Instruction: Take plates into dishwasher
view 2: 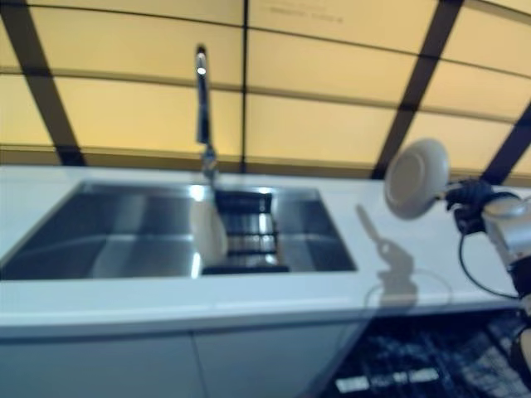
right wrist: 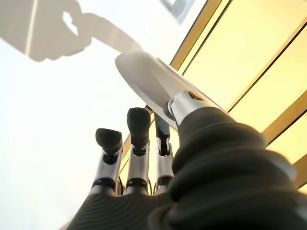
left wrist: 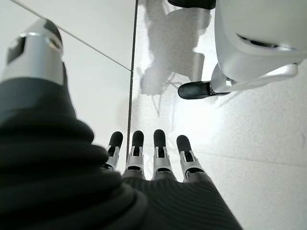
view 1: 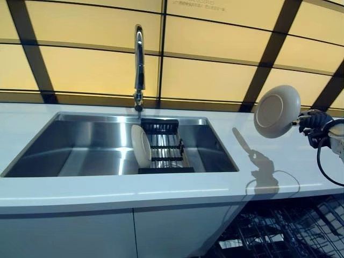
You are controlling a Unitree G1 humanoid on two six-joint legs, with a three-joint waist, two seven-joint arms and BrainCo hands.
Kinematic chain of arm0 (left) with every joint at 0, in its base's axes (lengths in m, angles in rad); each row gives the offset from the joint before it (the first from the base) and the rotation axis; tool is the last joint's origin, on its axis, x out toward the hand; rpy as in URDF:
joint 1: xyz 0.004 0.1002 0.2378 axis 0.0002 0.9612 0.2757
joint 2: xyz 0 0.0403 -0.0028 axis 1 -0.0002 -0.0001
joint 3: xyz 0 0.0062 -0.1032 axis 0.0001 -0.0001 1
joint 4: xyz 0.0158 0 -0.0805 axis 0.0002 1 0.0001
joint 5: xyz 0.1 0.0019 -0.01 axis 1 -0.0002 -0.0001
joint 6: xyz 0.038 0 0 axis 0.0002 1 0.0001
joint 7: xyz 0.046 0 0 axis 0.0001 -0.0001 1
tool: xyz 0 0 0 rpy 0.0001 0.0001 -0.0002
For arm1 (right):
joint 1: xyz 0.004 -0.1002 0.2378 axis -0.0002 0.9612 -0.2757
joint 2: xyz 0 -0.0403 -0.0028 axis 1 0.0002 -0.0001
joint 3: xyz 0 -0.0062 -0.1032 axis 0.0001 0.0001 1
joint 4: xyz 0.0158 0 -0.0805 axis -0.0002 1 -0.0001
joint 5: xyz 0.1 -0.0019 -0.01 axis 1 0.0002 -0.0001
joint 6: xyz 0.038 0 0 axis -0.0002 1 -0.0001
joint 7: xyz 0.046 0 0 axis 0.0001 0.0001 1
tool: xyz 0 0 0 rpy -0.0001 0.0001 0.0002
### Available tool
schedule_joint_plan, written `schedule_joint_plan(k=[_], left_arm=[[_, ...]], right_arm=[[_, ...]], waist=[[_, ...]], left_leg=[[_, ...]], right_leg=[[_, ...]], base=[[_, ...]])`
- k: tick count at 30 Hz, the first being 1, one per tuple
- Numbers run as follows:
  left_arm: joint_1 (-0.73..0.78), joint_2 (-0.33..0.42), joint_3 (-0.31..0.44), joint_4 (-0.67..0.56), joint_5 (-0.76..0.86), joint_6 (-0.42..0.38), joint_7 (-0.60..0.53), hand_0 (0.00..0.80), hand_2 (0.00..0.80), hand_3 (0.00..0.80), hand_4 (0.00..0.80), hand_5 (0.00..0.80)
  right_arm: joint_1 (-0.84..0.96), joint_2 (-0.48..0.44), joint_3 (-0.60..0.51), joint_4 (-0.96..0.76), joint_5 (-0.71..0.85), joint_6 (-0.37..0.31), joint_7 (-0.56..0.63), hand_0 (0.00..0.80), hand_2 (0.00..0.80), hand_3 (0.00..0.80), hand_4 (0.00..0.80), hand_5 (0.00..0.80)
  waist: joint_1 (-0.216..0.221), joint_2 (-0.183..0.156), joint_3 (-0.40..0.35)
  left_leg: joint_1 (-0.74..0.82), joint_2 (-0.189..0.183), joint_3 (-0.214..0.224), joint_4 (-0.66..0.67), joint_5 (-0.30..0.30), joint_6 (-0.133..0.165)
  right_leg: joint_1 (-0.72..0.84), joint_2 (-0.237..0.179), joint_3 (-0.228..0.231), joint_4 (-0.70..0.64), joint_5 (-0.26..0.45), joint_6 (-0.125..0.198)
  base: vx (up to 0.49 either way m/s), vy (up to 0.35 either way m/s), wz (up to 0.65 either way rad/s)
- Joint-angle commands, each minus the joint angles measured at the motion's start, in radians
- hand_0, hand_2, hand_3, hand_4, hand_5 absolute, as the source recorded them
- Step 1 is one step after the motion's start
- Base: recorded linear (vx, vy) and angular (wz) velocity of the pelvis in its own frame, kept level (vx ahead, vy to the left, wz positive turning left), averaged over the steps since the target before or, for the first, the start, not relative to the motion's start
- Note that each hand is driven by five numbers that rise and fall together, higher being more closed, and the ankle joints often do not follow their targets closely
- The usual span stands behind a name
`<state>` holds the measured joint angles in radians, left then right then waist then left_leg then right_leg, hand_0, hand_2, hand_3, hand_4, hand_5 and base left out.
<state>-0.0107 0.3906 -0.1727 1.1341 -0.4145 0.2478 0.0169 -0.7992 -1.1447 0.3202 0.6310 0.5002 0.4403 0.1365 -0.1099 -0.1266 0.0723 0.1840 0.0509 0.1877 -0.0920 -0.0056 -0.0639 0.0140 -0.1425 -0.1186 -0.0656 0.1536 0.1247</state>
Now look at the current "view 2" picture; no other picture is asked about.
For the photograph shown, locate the right robot hand black glove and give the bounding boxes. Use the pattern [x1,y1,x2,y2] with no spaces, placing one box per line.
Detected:
[444,177,497,213]

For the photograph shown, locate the beige round plate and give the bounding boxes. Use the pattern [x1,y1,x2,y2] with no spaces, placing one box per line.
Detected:
[382,138,451,221]
[189,198,229,263]

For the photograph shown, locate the black dishwasher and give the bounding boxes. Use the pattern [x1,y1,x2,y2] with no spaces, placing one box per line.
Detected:
[320,309,531,398]

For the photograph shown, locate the yellow backlit panel window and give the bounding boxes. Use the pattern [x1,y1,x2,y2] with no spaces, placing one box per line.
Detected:
[0,0,531,187]

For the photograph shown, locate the black sink dish rack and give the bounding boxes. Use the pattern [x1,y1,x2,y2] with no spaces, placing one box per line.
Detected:
[202,190,291,275]

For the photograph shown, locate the white cabinet door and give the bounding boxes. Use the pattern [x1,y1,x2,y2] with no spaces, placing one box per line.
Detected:
[0,328,205,398]
[192,320,363,398]

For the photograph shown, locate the chrome gooseneck kitchen faucet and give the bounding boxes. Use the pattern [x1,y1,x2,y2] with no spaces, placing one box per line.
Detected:
[194,45,220,180]

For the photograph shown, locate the stainless steel sink basin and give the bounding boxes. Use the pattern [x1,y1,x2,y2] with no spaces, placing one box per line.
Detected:
[0,179,359,282]

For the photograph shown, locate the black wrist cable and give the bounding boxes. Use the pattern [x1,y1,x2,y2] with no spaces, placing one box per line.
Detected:
[457,231,520,299]

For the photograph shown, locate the black wire dishwasher rack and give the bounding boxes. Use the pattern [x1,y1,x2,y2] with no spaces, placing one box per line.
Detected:
[355,313,531,387]

